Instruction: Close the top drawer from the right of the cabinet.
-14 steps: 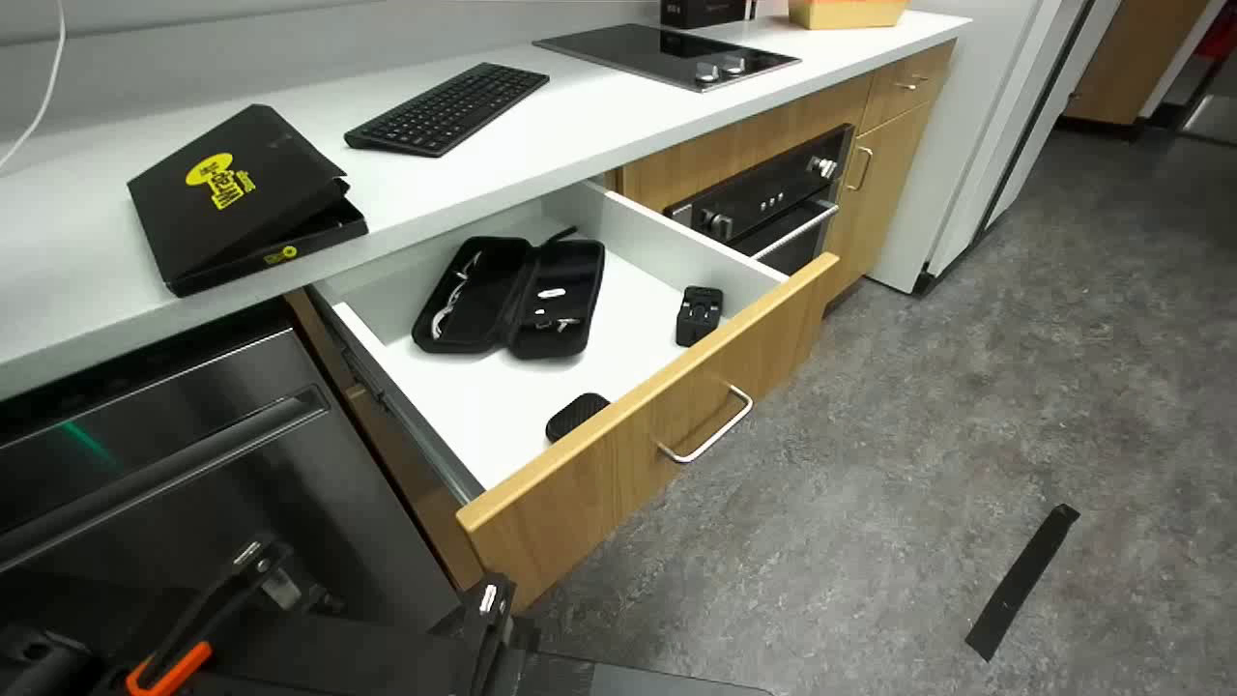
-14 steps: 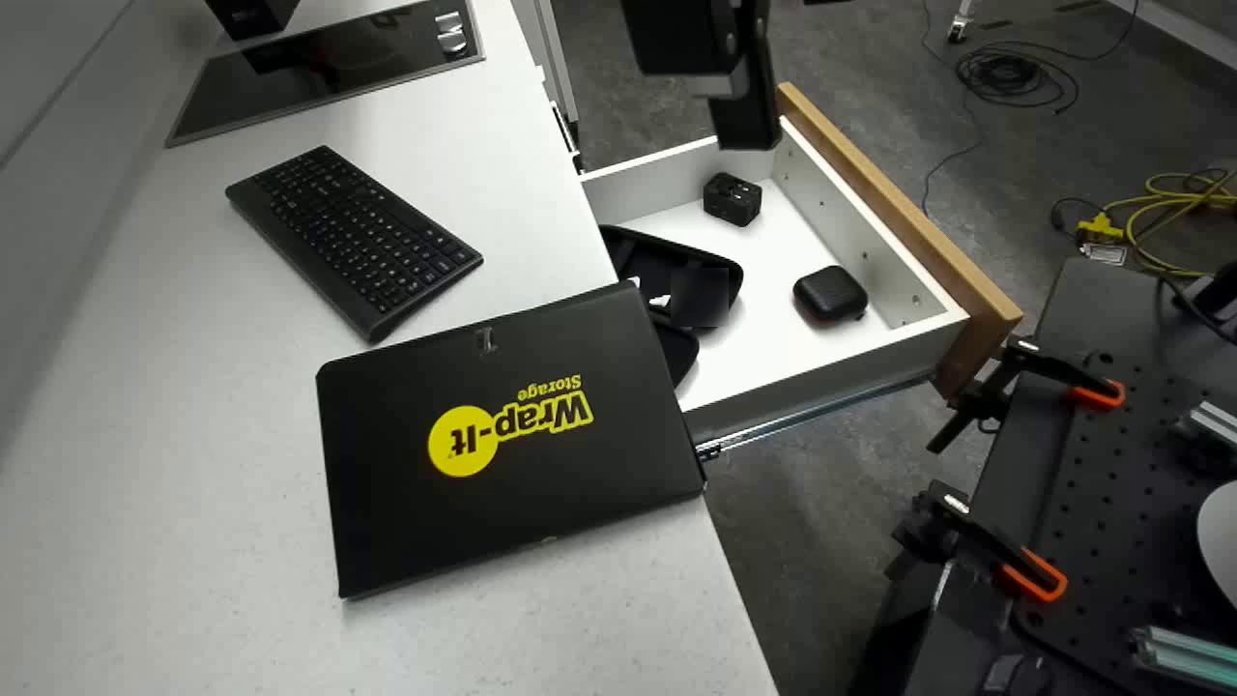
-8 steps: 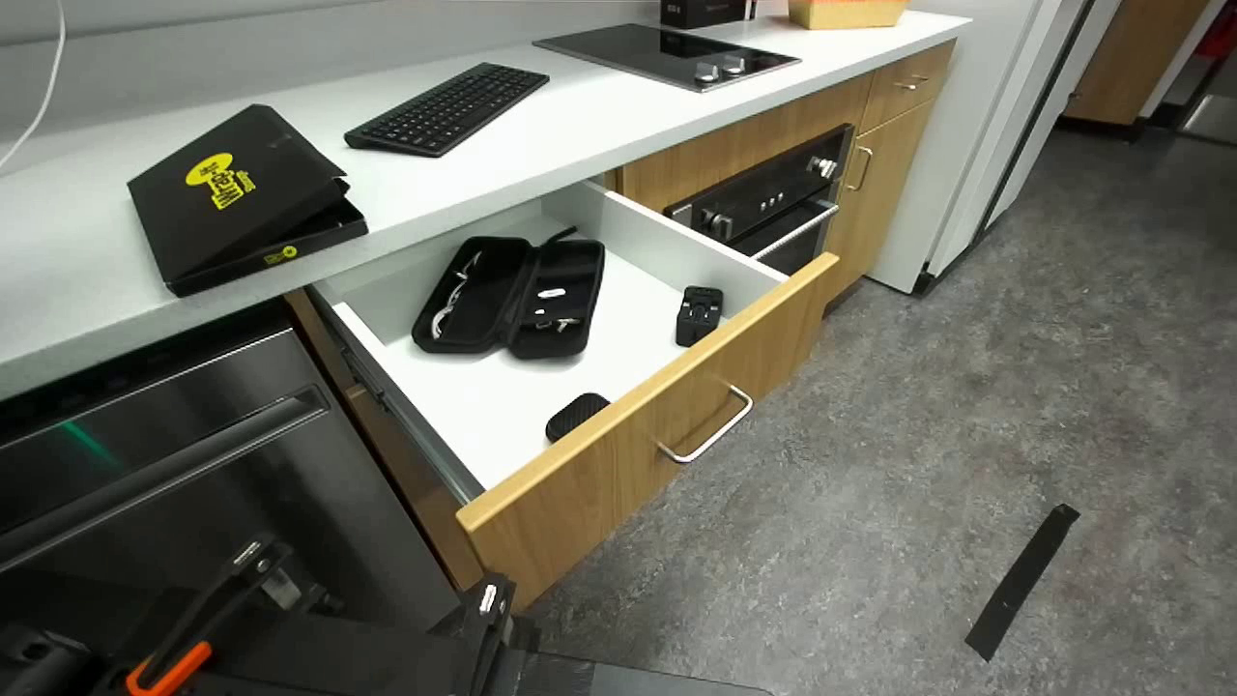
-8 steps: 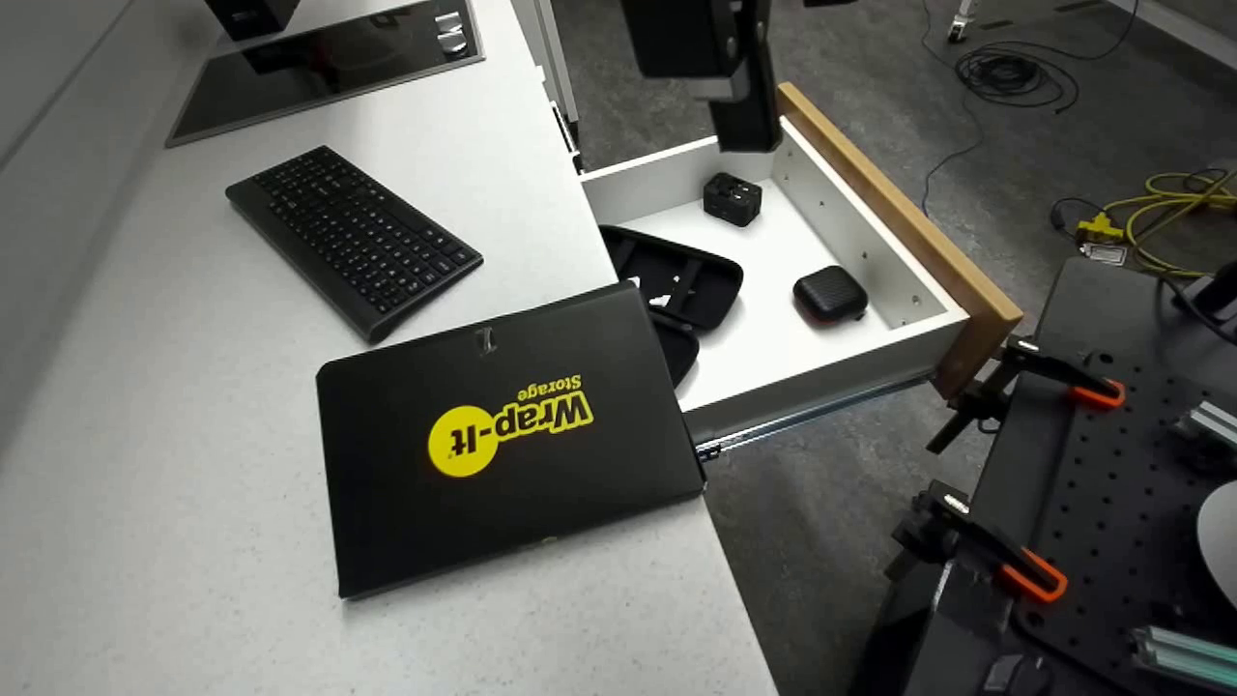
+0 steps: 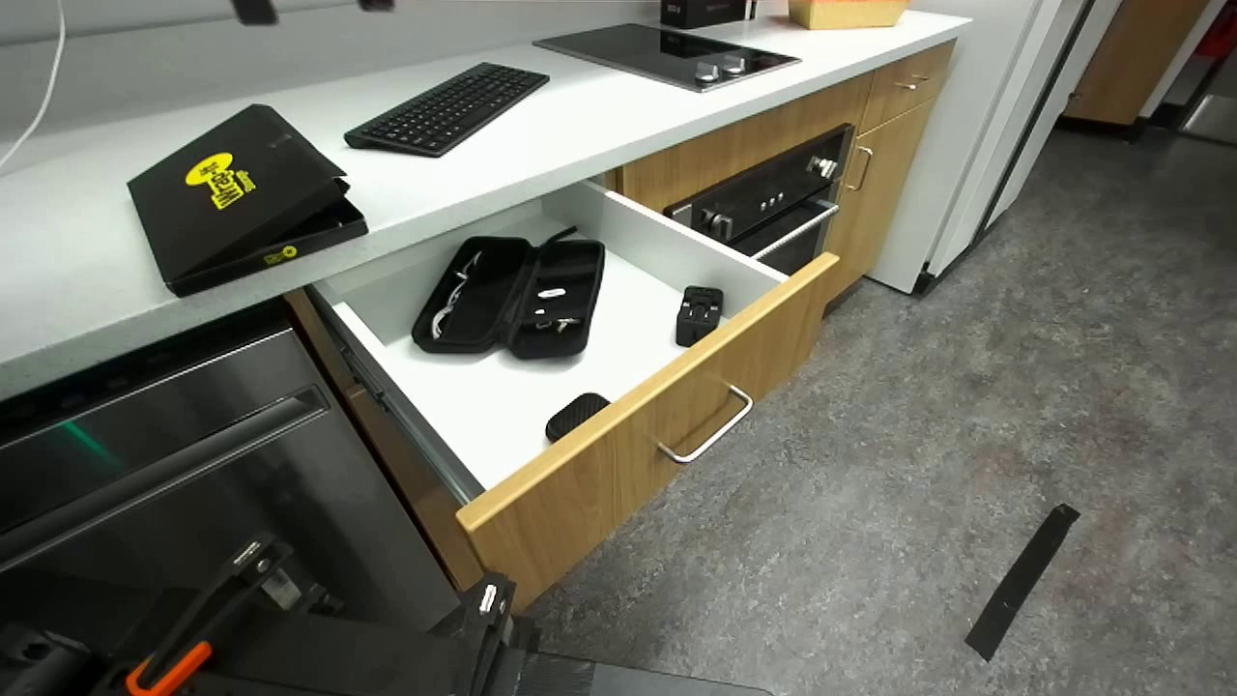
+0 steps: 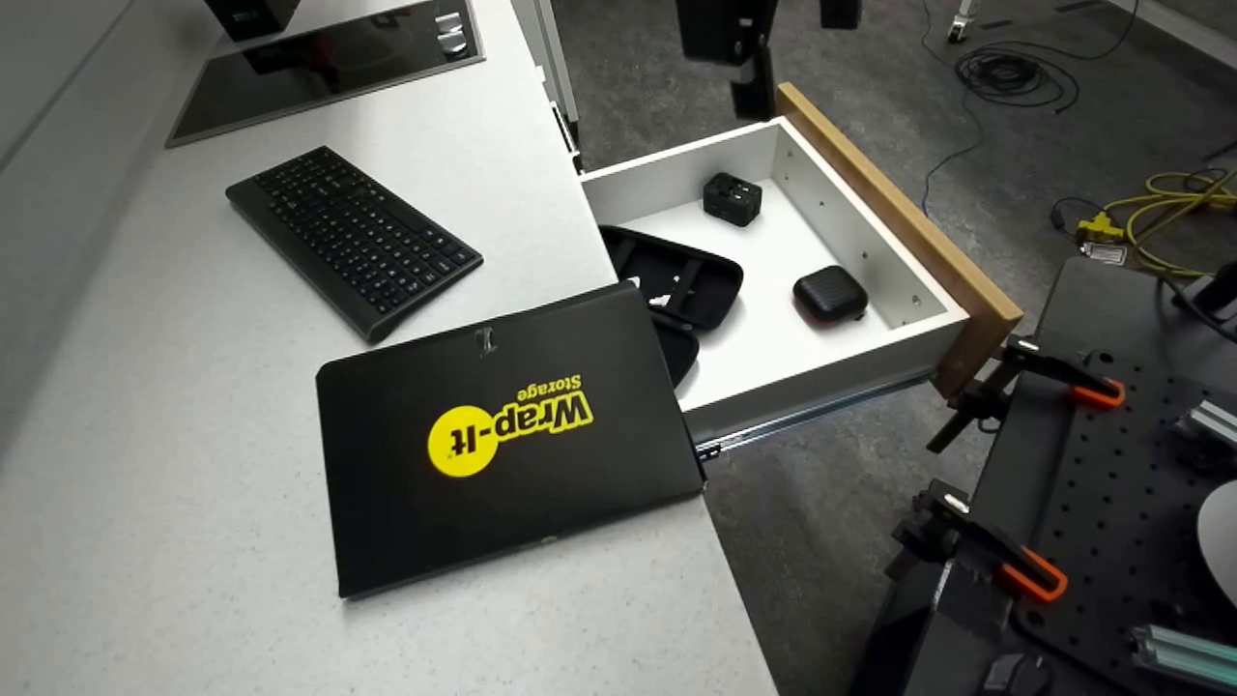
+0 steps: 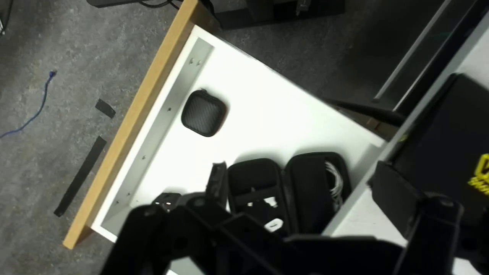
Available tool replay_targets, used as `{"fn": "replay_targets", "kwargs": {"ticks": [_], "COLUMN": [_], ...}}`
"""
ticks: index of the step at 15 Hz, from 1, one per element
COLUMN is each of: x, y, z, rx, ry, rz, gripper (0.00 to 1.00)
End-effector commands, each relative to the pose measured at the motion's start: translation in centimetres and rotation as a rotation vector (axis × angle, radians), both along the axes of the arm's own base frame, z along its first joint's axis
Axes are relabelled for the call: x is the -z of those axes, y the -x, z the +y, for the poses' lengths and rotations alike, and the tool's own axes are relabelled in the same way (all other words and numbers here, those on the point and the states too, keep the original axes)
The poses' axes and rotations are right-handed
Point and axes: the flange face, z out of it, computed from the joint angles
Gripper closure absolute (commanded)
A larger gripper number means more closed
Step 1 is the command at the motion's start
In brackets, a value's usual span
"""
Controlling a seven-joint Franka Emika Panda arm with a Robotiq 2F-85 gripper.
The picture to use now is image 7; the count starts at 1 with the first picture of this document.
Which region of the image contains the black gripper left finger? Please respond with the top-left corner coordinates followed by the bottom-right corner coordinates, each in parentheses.
top-left (100, 160), bottom-right (307, 275)

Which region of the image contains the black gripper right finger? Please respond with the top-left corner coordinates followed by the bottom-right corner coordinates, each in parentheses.
top-left (365, 160), bottom-right (466, 275)

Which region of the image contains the white drawer with wooden front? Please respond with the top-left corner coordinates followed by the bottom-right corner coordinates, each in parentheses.
top-left (61, 0), bottom-right (410, 250)

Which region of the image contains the black bag with yellow print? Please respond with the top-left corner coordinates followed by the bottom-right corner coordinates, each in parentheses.
top-left (390, 73), bottom-right (489, 242)

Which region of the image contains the long black tape strip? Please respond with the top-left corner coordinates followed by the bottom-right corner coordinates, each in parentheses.
top-left (52, 134), bottom-right (109, 218)

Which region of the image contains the open black zip case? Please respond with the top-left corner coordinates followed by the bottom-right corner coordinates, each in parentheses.
top-left (226, 151), bottom-right (353, 238)

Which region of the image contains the small black rounded case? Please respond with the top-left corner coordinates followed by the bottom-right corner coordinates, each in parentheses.
top-left (181, 88), bottom-right (231, 137)

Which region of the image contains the short black tape strip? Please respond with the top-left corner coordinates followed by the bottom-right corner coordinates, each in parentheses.
top-left (93, 97), bottom-right (118, 120)

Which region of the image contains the white coiled cable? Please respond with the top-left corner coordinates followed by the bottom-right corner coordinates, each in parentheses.
top-left (323, 160), bottom-right (347, 207)

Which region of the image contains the thin blue cable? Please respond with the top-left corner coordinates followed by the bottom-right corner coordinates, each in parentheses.
top-left (0, 70), bottom-right (58, 140)

